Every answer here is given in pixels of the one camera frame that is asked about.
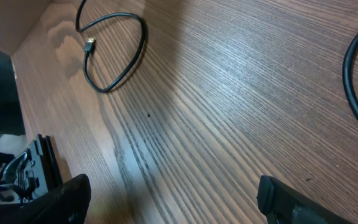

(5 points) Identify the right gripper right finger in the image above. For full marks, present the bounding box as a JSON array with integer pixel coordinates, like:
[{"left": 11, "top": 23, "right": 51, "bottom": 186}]
[{"left": 257, "top": 175, "right": 349, "bottom": 224}]

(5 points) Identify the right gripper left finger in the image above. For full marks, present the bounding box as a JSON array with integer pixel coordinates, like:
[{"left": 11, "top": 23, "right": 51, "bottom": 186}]
[{"left": 0, "top": 174, "right": 91, "bottom": 224}]

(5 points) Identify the black cable bundle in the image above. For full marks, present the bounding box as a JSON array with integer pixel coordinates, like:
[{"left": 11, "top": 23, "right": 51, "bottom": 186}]
[{"left": 75, "top": 0, "right": 147, "bottom": 93}]

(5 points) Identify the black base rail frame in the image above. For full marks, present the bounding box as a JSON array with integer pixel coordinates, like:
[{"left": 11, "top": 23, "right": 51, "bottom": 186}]
[{"left": 0, "top": 133, "right": 64, "bottom": 206}]

